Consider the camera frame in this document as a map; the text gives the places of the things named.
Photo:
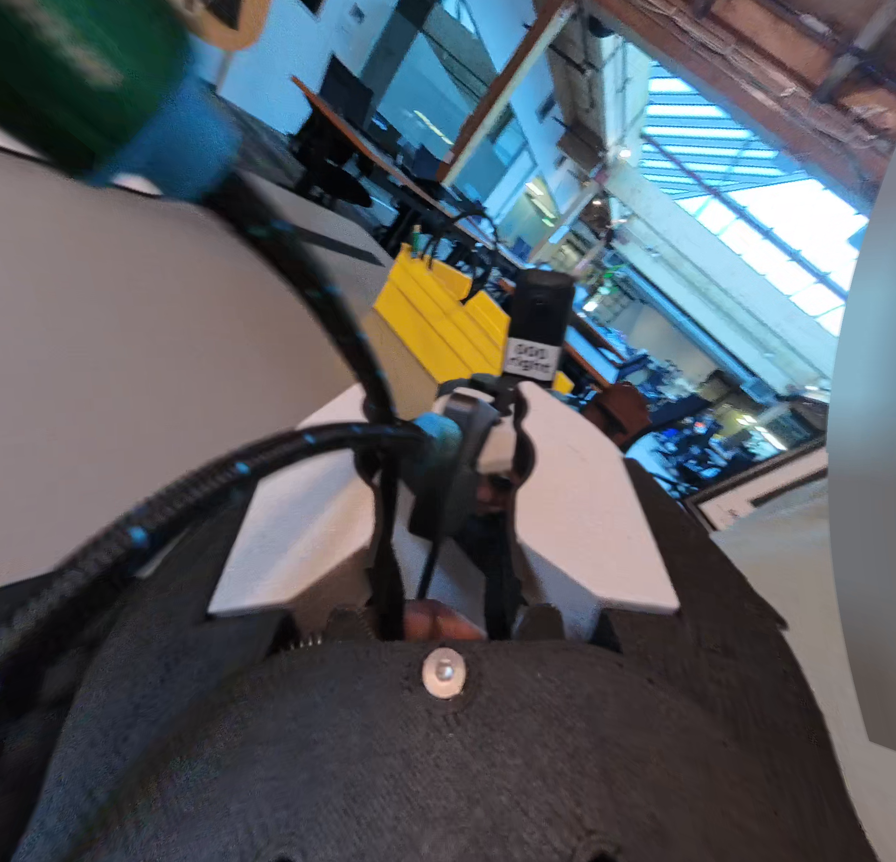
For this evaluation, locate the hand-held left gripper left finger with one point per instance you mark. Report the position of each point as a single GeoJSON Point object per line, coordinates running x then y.
{"type": "Point", "coordinates": [308, 540]}

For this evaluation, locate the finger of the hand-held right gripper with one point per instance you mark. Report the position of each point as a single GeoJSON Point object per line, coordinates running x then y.
{"type": "Point", "coordinates": [500, 449]}

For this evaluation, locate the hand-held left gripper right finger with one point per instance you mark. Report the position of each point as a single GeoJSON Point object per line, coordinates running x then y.
{"type": "Point", "coordinates": [588, 519]}

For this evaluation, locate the yellow plastic bin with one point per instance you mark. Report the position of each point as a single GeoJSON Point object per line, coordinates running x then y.
{"type": "Point", "coordinates": [434, 316]}

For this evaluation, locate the person's left hand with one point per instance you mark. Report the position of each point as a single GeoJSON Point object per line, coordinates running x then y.
{"type": "Point", "coordinates": [437, 620]}

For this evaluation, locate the brown leather chair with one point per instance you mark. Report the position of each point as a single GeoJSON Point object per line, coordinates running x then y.
{"type": "Point", "coordinates": [616, 407]}

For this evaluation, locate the dark framed white panel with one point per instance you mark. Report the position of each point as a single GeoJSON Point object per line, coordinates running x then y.
{"type": "Point", "coordinates": [763, 491]}

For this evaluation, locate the wooden desk with black legs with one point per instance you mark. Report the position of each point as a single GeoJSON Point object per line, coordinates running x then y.
{"type": "Point", "coordinates": [364, 144]}

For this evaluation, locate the black office chair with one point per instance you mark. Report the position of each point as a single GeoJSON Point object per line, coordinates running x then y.
{"type": "Point", "coordinates": [329, 169]}

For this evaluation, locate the black desk monitor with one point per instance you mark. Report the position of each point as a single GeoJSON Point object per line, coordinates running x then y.
{"type": "Point", "coordinates": [346, 92]}

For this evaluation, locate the black board with tan edge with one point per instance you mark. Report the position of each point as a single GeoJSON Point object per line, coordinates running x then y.
{"type": "Point", "coordinates": [238, 22]}

